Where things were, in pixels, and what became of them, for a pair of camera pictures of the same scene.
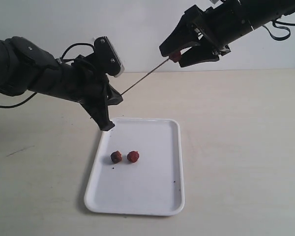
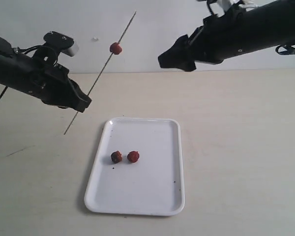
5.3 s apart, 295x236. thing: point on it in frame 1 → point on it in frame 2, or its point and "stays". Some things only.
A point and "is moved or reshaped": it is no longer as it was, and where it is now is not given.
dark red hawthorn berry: [116, 157] stays
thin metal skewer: [146, 76] → [103, 67]
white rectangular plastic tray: [138, 168] stays
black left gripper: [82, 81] → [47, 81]
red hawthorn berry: [175, 56] is moved or reshaped
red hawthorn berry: [132, 156] stays
